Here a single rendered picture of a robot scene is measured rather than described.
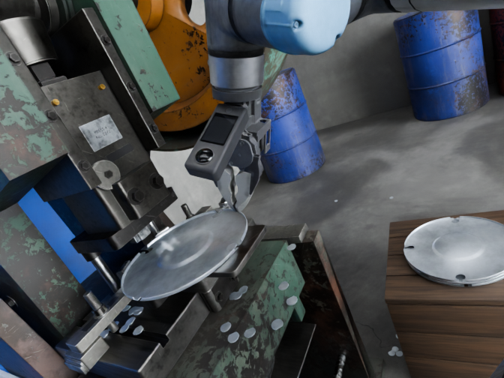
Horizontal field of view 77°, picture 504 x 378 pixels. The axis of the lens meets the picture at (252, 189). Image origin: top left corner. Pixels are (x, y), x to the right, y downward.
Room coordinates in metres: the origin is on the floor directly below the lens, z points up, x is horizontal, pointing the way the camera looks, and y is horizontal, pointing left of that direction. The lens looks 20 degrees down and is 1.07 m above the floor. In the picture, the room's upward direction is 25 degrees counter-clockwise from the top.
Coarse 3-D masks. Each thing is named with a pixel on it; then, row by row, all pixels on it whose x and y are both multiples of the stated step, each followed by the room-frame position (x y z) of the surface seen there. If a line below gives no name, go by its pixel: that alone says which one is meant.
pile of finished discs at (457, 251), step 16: (432, 224) 0.86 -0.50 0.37; (448, 224) 0.83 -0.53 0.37; (464, 224) 0.80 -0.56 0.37; (480, 224) 0.77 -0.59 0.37; (496, 224) 0.74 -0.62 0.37; (416, 240) 0.82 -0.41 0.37; (432, 240) 0.79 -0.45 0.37; (448, 240) 0.76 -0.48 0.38; (464, 240) 0.73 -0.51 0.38; (480, 240) 0.71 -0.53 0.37; (496, 240) 0.69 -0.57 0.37; (416, 256) 0.76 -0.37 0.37; (432, 256) 0.73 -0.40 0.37; (448, 256) 0.70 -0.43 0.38; (464, 256) 0.67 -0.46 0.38; (480, 256) 0.66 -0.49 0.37; (496, 256) 0.64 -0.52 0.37; (432, 272) 0.68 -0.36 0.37; (448, 272) 0.65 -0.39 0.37; (464, 272) 0.63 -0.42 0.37; (480, 272) 0.61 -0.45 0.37; (496, 272) 0.59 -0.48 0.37
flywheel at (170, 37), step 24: (144, 0) 0.93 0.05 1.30; (168, 0) 0.93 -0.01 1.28; (144, 24) 0.95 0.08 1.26; (168, 24) 0.95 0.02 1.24; (192, 24) 0.92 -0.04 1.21; (168, 48) 0.97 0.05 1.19; (192, 48) 0.92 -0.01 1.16; (168, 72) 0.99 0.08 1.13; (192, 72) 0.95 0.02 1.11; (192, 96) 0.97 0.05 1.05; (168, 120) 1.00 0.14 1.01; (192, 120) 0.95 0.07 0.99
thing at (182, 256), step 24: (240, 216) 0.65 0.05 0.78; (168, 240) 0.70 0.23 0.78; (192, 240) 0.63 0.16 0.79; (216, 240) 0.59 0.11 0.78; (240, 240) 0.54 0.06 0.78; (144, 264) 0.63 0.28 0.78; (168, 264) 0.57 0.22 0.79; (192, 264) 0.54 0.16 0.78; (216, 264) 0.50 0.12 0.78; (144, 288) 0.53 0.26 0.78; (168, 288) 0.49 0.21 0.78
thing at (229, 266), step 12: (252, 228) 0.57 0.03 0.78; (264, 228) 0.55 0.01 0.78; (252, 240) 0.53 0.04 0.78; (240, 252) 0.51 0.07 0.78; (252, 252) 0.50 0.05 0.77; (228, 264) 0.49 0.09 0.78; (240, 264) 0.47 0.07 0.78; (216, 276) 0.48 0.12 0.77; (228, 276) 0.46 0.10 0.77; (192, 288) 0.56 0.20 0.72; (204, 288) 0.55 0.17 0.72; (216, 288) 0.56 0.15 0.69; (228, 288) 0.58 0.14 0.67; (204, 300) 0.56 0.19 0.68; (216, 300) 0.55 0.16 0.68
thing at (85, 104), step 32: (64, 96) 0.62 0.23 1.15; (96, 96) 0.66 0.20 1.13; (96, 128) 0.63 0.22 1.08; (128, 128) 0.69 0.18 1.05; (96, 160) 0.61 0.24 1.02; (128, 160) 0.65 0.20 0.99; (96, 192) 0.58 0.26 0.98; (128, 192) 0.59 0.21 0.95; (160, 192) 0.64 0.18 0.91; (96, 224) 0.62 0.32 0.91; (128, 224) 0.59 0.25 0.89
